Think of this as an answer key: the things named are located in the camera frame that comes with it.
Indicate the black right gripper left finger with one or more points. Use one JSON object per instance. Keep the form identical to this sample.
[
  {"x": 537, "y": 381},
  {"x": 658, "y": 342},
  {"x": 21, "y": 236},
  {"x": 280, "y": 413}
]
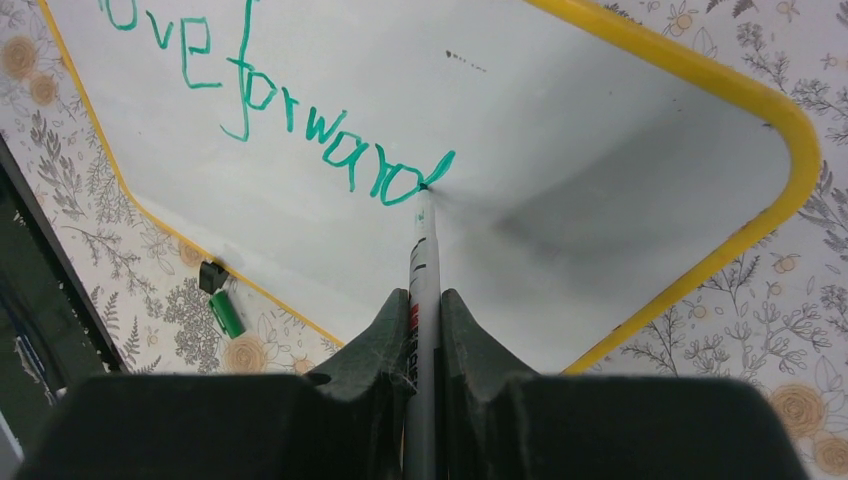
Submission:
[{"x": 341, "y": 420}]

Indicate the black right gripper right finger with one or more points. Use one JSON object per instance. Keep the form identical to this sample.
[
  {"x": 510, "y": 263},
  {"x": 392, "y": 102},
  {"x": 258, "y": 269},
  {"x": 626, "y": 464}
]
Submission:
[{"x": 504, "y": 420}]

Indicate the green whiteboard marker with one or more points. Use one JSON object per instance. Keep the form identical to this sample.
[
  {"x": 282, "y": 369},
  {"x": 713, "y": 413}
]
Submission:
[{"x": 421, "y": 454}]

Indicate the green marker cap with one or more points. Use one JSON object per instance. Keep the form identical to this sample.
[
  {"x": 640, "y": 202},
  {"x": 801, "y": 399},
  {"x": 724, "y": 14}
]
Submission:
[{"x": 225, "y": 314}]

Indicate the yellow framed whiteboard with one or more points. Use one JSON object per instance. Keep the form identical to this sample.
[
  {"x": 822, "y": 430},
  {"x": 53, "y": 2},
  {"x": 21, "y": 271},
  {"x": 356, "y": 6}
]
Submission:
[{"x": 586, "y": 171}]

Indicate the black whiteboard foot clip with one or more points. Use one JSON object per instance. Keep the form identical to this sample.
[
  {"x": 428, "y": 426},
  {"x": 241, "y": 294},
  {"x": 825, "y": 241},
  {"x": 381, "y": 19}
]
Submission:
[{"x": 211, "y": 277}]

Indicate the floral table mat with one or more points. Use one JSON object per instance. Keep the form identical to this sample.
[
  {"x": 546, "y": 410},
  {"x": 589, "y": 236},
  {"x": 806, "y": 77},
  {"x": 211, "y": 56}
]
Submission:
[{"x": 775, "y": 316}]

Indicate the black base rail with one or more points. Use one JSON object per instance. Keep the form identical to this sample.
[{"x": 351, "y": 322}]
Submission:
[{"x": 51, "y": 336}]

